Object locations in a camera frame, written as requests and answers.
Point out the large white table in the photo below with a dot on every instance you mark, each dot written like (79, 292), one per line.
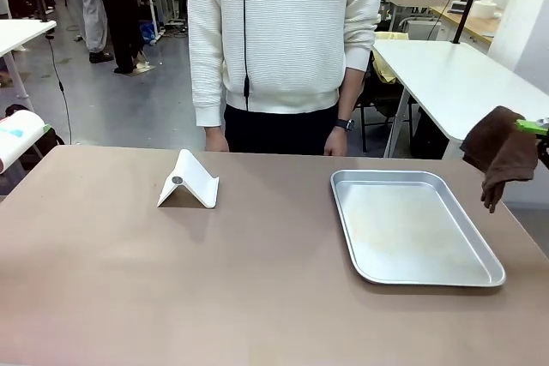
(454, 79)

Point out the brown terry cloth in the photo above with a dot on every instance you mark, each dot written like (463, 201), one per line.
(502, 151)

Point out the white container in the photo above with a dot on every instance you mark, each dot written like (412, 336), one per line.
(484, 8)

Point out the silver metal tray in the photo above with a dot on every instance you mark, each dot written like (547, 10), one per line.
(412, 229)

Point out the bystander in blue shirt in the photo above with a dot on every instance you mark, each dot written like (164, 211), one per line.
(86, 6)

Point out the bystander in black trousers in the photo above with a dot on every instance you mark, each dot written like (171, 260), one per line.
(122, 10)

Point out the yellow cloth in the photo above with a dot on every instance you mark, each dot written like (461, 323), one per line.
(386, 66)

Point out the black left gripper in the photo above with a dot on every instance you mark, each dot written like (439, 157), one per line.
(47, 145)

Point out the person left forearm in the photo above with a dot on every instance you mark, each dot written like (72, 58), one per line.
(351, 91)

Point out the small white table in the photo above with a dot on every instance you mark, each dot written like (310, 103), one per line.
(21, 34)

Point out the black chair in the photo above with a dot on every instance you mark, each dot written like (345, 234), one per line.
(377, 100)

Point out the blue bag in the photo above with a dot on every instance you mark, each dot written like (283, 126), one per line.
(148, 34)

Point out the black wrist watch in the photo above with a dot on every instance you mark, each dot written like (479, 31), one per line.
(345, 124)

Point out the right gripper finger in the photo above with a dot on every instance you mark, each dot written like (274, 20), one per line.
(544, 145)
(532, 127)

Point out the person right forearm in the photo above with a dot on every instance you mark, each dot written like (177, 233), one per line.
(208, 83)

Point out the person right hand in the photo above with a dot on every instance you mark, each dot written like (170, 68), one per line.
(216, 139)

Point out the wooden desk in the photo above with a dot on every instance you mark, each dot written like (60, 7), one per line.
(467, 23)

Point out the white folding phone stand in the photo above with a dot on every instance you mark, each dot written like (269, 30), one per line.
(195, 181)

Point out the black trousers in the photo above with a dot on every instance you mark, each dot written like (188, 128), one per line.
(279, 130)

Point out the person left hand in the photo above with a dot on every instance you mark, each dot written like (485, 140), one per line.
(336, 143)

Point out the person torso white sweater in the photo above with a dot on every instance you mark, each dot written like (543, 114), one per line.
(291, 31)

